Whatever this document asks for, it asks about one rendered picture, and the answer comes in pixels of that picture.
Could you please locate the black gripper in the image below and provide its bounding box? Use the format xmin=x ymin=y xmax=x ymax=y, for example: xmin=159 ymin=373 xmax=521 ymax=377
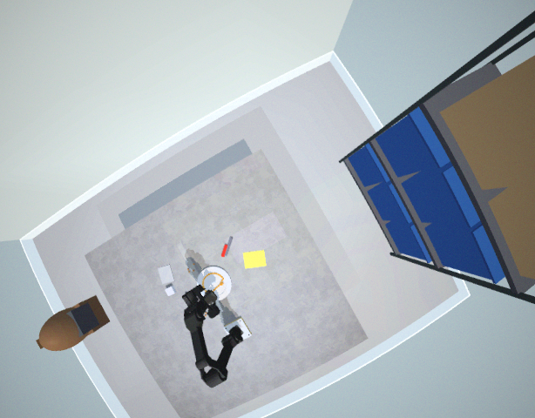
xmin=193 ymin=284 xmax=220 ymax=319

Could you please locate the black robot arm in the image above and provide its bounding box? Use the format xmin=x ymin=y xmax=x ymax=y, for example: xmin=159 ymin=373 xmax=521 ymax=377
xmin=182 ymin=289 xmax=244 ymax=388

